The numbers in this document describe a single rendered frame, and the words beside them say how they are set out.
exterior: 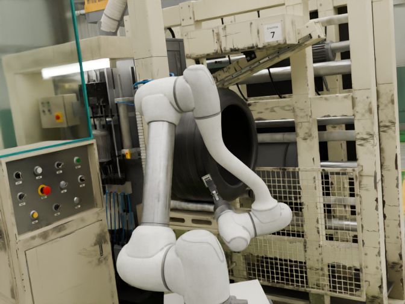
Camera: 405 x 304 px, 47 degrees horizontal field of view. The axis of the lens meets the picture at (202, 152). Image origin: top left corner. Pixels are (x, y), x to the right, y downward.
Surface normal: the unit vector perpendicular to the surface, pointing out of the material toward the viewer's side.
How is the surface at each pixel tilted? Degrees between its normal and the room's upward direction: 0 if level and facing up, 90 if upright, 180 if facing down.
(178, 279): 90
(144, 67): 90
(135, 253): 63
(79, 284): 91
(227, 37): 90
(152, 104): 72
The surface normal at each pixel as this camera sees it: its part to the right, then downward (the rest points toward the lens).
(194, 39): -0.55, 0.18
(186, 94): -0.27, 0.27
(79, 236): 0.83, -0.01
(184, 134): -0.56, -0.17
